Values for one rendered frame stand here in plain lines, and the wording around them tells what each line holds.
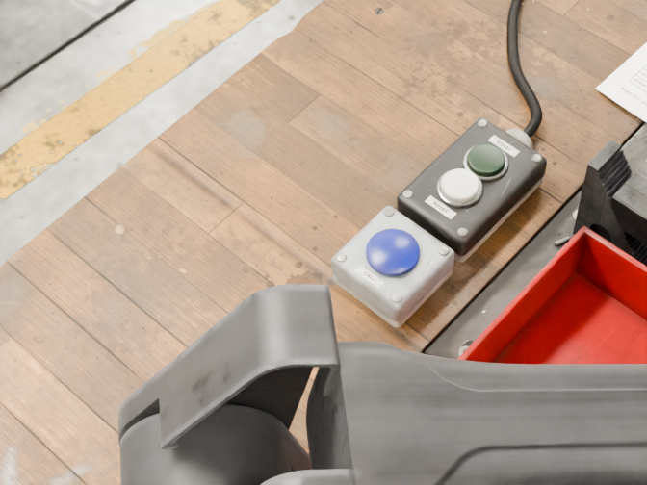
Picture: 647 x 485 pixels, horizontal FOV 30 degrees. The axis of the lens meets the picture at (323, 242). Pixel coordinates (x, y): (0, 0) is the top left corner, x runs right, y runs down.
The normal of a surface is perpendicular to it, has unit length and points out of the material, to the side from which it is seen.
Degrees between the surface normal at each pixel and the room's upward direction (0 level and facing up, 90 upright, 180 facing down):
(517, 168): 0
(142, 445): 36
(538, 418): 14
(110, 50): 0
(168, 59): 0
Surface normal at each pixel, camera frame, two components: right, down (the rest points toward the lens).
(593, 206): -0.68, 0.63
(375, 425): 0.19, -0.56
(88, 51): -0.05, -0.55
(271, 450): 0.81, -0.40
